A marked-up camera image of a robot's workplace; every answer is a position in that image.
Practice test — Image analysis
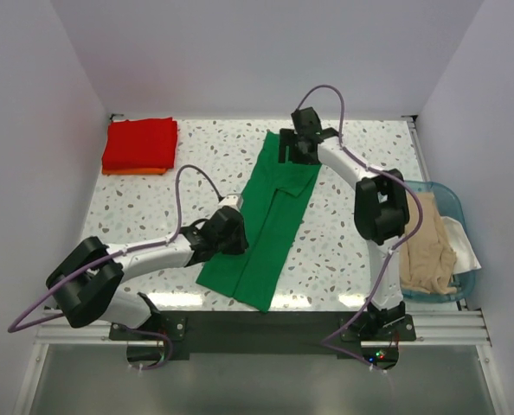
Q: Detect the green t shirt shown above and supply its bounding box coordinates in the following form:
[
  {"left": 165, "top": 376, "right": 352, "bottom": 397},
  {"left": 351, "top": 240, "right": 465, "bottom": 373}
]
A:
[{"left": 196, "top": 132, "right": 320, "bottom": 312}]

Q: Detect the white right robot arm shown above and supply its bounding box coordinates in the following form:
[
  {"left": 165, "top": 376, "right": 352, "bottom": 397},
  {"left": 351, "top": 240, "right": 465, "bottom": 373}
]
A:
[{"left": 279, "top": 107, "right": 409, "bottom": 340}]

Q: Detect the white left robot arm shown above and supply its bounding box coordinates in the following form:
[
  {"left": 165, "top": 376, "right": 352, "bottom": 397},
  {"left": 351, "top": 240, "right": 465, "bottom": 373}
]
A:
[{"left": 46, "top": 206, "right": 248, "bottom": 339}]

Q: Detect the folded orange t shirt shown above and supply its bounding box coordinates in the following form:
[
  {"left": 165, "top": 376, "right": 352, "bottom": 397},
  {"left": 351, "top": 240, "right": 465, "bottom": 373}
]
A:
[{"left": 101, "top": 168, "right": 167, "bottom": 176}]

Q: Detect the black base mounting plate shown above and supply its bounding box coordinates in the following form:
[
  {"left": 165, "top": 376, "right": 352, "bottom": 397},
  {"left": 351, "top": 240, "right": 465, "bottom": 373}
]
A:
[{"left": 109, "top": 311, "right": 417, "bottom": 370}]

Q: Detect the folded red t shirt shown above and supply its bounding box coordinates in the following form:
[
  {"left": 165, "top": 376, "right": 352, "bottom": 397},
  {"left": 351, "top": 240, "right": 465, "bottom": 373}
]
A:
[{"left": 101, "top": 118, "right": 178, "bottom": 170}]

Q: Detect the clear blue plastic bin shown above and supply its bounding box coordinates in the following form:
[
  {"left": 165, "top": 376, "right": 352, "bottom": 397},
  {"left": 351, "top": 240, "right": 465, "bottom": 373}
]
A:
[{"left": 402, "top": 181, "right": 477, "bottom": 303}]

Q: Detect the beige t shirt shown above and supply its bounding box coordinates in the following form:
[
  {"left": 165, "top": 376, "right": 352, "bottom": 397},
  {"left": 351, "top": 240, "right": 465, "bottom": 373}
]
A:
[{"left": 400, "top": 193, "right": 457, "bottom": 295}]

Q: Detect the white t shirt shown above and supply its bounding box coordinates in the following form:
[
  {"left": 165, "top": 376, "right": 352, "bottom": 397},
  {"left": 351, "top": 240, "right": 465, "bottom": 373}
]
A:
[{"left": 441, "top": 216, "right": 482, "bottom": 274}]

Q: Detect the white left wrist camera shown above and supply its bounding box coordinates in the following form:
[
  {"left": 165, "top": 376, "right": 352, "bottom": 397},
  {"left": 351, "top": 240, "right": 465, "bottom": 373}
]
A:
[{"left": 217, "top": 194, "right": 243, "bottom": 212}]

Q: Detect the aluminium frame rail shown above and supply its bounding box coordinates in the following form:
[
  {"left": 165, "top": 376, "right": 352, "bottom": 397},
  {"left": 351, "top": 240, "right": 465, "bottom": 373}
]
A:
[{"left": 35, "top": 311, "right": 492, "bottom": 346}]

